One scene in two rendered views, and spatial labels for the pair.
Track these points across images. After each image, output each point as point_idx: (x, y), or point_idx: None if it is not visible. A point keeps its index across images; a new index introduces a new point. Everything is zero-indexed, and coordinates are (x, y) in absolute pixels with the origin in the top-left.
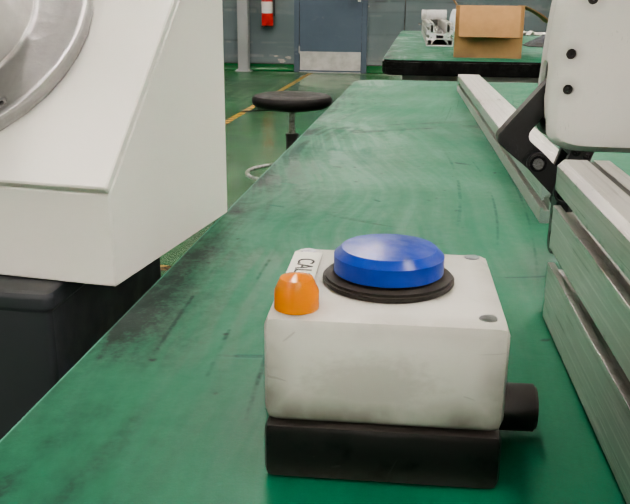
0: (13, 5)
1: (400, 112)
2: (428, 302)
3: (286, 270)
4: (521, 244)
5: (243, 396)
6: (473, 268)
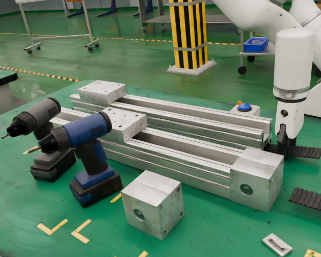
0: None
1: None
2: (237, 109)
3: (306, 126)
4: None
5: None
6: (246, 113)
